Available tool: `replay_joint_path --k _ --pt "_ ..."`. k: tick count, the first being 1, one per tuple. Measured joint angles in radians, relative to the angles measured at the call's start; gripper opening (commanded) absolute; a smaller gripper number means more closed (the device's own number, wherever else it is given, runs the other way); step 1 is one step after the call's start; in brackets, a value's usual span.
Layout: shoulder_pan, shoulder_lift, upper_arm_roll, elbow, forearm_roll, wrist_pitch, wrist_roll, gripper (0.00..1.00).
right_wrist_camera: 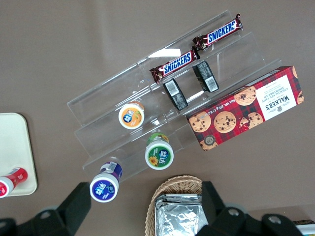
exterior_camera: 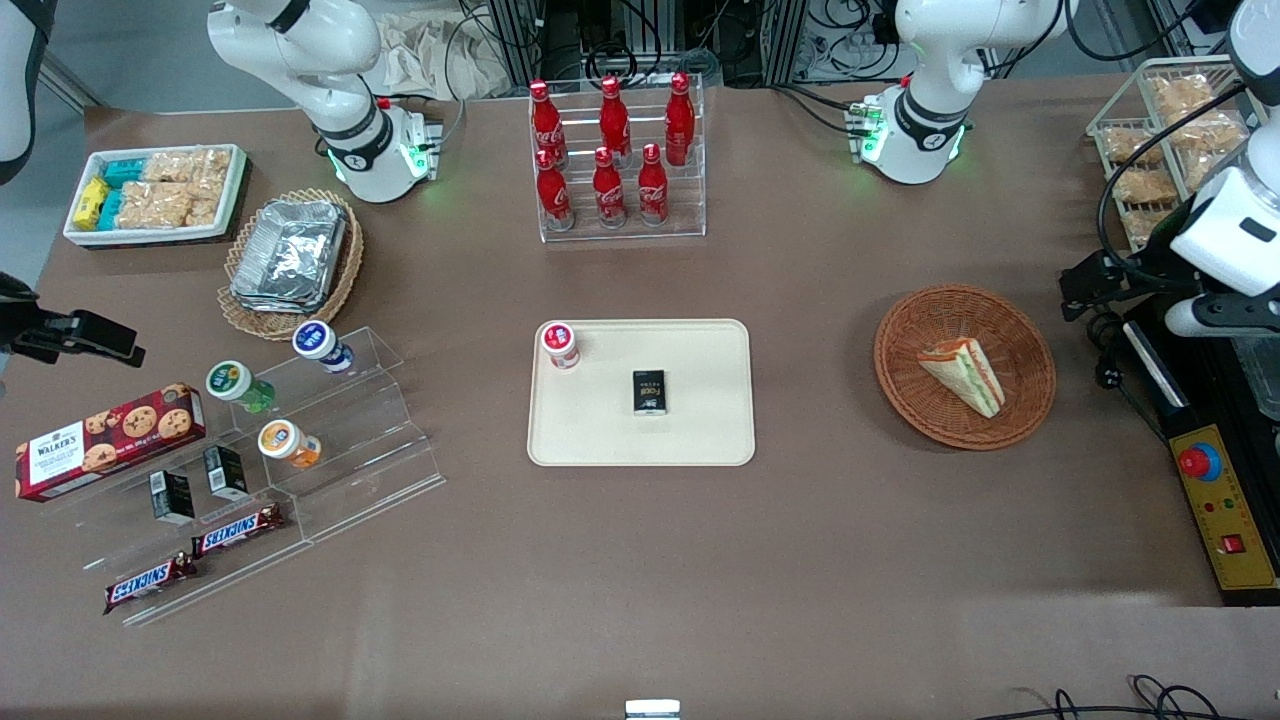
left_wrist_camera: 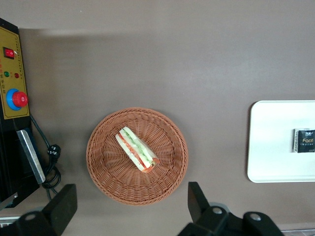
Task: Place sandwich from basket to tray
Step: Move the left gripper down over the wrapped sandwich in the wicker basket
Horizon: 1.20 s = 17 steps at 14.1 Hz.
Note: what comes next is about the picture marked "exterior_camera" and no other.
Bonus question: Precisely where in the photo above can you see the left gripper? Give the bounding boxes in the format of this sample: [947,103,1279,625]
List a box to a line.
[1060,250,1280,339]

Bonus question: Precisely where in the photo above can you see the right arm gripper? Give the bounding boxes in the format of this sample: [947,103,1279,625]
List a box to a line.
[0,270,147,367]

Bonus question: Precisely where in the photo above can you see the triangle sandwich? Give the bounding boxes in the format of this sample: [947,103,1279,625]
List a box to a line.
[916,337,1007,420]

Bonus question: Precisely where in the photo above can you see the round brown wicker basket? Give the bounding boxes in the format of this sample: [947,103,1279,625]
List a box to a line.
[873,285,1058,452]

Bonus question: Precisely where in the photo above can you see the white rectangular snack tray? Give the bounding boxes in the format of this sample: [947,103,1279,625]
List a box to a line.
[62,143,249,249]

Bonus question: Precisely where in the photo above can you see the oval tan wicker basket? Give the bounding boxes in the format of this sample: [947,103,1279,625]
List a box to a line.
[216,187,365,343]

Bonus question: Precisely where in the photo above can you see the beige plastic tray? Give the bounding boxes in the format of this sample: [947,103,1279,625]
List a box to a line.
[527,319,757,468]

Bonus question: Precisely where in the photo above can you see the red Walkers cookie box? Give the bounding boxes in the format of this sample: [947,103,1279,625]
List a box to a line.
[14,382,208,504]

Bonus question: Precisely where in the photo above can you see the rice cracker snack pack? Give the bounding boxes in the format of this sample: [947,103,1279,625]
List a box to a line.
[1114,167,1179,208]
[117,181,221,230]
[142,147,233,185]
[1150,76,1217,117]
[1170,110,1247,159]
[1100,124,1153,167]

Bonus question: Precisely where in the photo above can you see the green lid yogurt cup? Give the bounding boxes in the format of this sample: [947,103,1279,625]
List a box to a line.
[205,359,277,416]

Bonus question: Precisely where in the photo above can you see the yellow snack box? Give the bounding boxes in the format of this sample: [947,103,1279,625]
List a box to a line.
[76,177,110,232]

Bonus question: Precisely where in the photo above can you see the small black box white label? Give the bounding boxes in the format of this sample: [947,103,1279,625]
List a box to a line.
[149,469,197,527]
[202,444,251,503]

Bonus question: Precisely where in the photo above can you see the stack of foil trays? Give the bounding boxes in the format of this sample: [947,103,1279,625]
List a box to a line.
[229,199,349,317]

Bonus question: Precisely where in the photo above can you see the orange lid yogurt cup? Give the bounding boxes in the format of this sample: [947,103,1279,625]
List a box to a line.
[256,418,324,472]

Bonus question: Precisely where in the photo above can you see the blue lid yogurt cup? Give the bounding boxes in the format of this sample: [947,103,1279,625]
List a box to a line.
[291,319,356,376]

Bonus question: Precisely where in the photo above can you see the Snickers chocolate bar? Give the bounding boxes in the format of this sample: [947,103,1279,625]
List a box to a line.
[102,552,199,616]
[189,502,287,559]

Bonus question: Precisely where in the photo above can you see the yellow emergency stop control box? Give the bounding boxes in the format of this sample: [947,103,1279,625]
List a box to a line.
[1168,424,1280,593]

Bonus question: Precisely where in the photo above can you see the clear acrylic step display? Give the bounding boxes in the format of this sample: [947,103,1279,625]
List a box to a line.
[28,324,447,629]

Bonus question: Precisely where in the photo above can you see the clear acrylic bottle rack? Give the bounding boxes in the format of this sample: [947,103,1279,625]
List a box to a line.
[527,74,708,245]

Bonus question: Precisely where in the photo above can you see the crumpled beige cloth bag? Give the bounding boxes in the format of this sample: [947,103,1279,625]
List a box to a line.
[372,8,523,103]

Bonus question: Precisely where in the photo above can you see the red cola bottle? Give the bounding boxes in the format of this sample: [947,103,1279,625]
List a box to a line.
[529,80,569,167]
[536,150,576,233]
[637,144,670,227]
[592,147,628,229]
[599,76,633,161]
[664,71,696,168]

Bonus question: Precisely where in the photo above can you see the red lid yogurt cup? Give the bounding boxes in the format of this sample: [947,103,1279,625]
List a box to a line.
[541,320,582,371]

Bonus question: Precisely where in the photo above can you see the black power cable with plug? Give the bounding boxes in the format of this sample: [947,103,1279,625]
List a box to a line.
[1088,308,1173,443]

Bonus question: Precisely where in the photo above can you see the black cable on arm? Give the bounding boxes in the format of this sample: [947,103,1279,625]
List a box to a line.
[1096,84,1253,293]

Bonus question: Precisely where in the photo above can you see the white wire basket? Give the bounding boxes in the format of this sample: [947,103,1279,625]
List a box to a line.
[1085,56,1253,253]

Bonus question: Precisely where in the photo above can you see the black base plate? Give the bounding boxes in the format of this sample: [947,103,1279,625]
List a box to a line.
[1120,295,1280,608]

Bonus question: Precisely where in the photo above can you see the black cables at table edge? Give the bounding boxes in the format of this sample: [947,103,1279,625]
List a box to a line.
[972,674,1253,720]

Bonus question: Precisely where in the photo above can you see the aluminium frame rack with cables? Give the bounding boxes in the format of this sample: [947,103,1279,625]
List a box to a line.
[478,0,903,89]

